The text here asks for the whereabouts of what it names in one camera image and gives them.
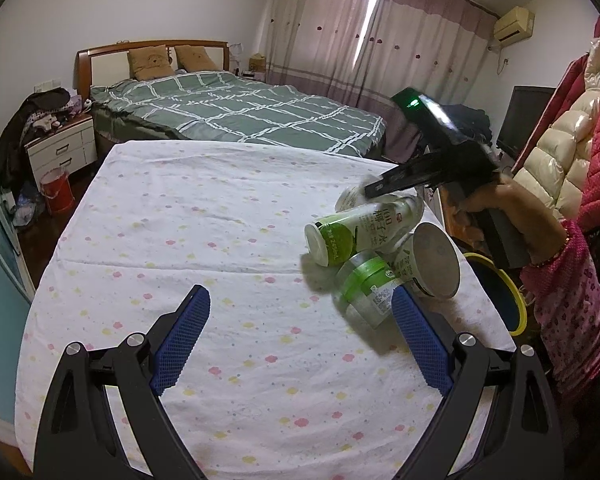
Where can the dark clothes pile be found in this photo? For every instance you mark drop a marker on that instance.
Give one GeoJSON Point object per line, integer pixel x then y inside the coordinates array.
{"type": "Point", "coordinates": [25, 120]}

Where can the white wall socket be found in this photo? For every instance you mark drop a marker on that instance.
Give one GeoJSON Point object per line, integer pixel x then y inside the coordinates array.
{"type": "Point", "coordinates": [46, 85]}

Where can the yellow rimmed dark bin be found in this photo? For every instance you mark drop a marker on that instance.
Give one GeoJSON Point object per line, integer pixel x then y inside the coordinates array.
{"type": "Point", "coordinates": [500, 295]}

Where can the white dotted tablecloth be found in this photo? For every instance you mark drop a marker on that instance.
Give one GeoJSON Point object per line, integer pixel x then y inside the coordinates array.
{"type": "Point", "coordinates": [205, 240]}

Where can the white bedside lamp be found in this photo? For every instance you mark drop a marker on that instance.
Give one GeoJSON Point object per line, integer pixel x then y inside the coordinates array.
{"type": "Point", "coordinates": [236, 55]}

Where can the white puffer jacket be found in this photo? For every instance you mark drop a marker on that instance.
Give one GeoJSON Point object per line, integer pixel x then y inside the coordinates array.
{"type": "Point", "coordinates": [560, 160]}

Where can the cream air conditioner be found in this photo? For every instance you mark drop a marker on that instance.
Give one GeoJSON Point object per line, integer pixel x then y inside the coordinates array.
{"type": "Point", "coordinates": [514, 25]}

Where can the white wooden nightstand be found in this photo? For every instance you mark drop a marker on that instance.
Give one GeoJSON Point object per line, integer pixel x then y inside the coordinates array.
{"type": "Point", "coordinates": [62, 147]}

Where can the person's right hand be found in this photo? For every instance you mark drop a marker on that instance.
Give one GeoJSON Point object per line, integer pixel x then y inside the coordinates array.
{"type": "Point", "coordinates": [530, 215]}

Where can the orange wooden cabinet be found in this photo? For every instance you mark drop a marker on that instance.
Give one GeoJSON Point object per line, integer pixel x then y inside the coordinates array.
{"type": "Point", "coordinates": [452, 234]}

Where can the pink white curtain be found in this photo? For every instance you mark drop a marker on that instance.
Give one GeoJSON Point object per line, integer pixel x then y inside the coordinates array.
{"type": "Point", "coordinates": [330, 35]}

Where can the dark red coat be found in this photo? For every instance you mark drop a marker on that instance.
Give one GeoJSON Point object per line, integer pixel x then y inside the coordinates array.
{"type": "Point", "coordinates": [572, 85]}

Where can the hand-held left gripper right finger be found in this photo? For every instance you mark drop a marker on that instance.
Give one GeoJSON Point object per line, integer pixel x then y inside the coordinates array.
{"type": "Point", "coordinates": [422, 345]}

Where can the green plaid duvet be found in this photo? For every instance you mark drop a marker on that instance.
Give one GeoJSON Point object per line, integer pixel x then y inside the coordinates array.
{"type": "Point", "coordinates": [240, 110]}

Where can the green label plastic bottle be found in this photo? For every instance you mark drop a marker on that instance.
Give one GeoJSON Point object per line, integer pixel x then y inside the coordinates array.
{"type": "Point", "coordinates": [360, 230]}

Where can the clear plastic bottle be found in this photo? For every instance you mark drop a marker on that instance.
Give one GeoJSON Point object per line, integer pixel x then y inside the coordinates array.
{"type": "Point", "coordinates": [347, 199]}

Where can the brown tissue box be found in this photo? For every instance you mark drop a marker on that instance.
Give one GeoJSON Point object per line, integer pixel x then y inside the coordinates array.
{"type": "Point", "coordinates": [257, 63]}

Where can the wooden bed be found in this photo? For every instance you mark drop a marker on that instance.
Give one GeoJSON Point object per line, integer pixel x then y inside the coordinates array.
{"type": "Point", "coordinates": [105, 60]}

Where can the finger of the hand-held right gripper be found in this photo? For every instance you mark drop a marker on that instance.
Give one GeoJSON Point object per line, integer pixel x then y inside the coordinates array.
{"type": "Point", "coordinates": [405, 177]}

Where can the plastic bags heap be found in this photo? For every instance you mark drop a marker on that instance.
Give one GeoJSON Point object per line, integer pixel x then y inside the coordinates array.
{"type": "Point", "coordinates": [27, 205]}

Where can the white plastic cup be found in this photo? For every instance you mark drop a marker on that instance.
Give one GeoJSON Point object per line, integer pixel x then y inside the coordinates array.
{"type": "Point", "coordinates": [432, 260]}

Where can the brown bear face pillow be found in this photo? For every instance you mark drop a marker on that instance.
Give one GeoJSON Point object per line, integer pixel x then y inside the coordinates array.
{"type": "Point", "coordinates": [150, 62]}

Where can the red bucket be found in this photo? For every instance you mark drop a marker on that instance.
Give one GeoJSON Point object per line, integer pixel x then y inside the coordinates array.
{"type": "Point", "coordinates": [57, 192]}

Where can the small bedside table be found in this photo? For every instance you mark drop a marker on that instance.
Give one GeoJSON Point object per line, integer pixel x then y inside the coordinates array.
{"type": "Point", "coordinates": [254, 76]}

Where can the mixed clothes pile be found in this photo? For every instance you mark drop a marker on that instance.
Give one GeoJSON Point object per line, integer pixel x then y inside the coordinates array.
{"type": "Point", "coordinates": [475, 122]}

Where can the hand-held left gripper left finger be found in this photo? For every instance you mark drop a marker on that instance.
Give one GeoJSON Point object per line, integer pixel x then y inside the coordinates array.
{"type": "Point", "coordinates": [180, 345]}

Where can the black television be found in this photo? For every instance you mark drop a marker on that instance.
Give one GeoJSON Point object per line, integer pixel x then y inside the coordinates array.
{"type": "Point", "coordinates": [527, 120]}

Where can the clear jar green label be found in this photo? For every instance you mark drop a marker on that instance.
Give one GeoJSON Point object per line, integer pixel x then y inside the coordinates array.
{"type": "Point", "coordinates": [365, 285]}

